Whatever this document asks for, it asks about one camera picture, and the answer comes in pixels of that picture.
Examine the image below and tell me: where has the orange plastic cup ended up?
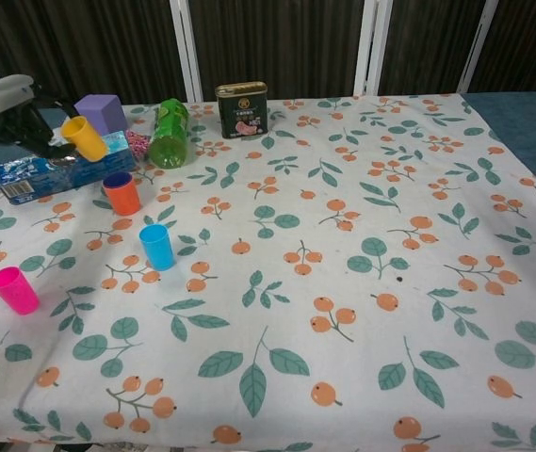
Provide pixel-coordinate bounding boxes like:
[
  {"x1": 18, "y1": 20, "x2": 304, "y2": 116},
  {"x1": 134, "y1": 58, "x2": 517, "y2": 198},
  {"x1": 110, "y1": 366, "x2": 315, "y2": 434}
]
[{"x1": 102, "y1": 171, "x2": 142, "y2": 217}]

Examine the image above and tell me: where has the purple foam cube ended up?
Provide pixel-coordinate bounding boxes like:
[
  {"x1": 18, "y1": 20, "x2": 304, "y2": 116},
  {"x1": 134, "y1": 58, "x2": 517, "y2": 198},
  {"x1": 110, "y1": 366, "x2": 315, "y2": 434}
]
[{"x1": 73, "y1": 93, "x2": 128, "y2": 136}]

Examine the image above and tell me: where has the green plastic bottle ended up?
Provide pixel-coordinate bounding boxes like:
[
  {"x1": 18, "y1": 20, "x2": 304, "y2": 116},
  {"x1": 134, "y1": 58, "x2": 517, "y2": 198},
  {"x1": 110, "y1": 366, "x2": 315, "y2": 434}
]
[{"x1": 147, "y1": 97, "x2": 191, "y2": 170}]

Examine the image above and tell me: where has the light blue plastic cup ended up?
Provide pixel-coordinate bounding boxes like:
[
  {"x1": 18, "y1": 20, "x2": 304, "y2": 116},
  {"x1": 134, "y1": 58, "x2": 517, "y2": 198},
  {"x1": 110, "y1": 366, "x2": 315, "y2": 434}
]
[{"x1": 138, "y1": 224, "x2": 175, "y2": 271}]

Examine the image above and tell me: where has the dark folding screen panel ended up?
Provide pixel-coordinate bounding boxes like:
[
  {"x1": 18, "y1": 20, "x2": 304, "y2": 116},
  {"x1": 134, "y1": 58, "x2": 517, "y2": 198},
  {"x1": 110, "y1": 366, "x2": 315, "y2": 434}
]
[
  {"x1": 460, "y1": 0, "x2": 536, "y2": 95},
  {"x1": 0, "y1": 0, "x2": 188, "y2": 112},
  {"x1": 172, "y1": 0, "x2": 377, "y2": 103},
  {"x1": 365, "y1": 0, "x2": 493, "y2": 98}
]

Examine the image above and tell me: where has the dark blue plastic cup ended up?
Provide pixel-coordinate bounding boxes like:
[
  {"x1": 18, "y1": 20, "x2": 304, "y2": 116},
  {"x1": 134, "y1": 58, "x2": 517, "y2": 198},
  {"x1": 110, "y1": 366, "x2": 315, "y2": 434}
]
[{"x1": 104, "y1": 171, "x2": 136, "y2": 188}]

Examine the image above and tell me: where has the pink plastic cup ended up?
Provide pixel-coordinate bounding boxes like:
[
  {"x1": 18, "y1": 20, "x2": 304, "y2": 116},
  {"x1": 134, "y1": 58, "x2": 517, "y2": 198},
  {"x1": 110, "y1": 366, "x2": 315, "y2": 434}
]
[{"x1": 0, "y1": 266, "x2": 41, "y2": 316}]

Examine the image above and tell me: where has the blue cookie package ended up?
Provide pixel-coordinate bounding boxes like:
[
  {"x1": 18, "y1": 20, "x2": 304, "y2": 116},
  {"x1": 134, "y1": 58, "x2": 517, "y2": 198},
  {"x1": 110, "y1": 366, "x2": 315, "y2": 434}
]
[{"x1": 0, "y1": 130, "x2": 138, "y2": 205}]

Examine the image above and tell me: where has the floral fruit print tablecloth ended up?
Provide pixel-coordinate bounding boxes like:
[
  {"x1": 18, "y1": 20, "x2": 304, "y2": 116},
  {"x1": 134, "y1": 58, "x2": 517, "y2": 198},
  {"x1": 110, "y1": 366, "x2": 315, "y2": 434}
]
[{"x1": 0, "y1": 92, "x2": 536, "y2": 452}]

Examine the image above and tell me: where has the dark luncheon meat tin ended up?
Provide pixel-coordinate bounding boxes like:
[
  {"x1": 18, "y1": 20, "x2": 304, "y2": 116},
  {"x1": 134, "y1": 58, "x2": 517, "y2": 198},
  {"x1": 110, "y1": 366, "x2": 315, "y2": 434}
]
[{"x1": 215, "y1": 80, "x2": 269, "y2": 139}]

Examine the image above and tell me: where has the yellow plastic cup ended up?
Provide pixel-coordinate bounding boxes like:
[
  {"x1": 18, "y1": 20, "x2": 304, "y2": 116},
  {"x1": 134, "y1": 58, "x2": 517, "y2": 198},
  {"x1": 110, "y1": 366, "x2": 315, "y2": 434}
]
[{"x1": 61, "y1": 116, "x2": 109, "y2": 163}]

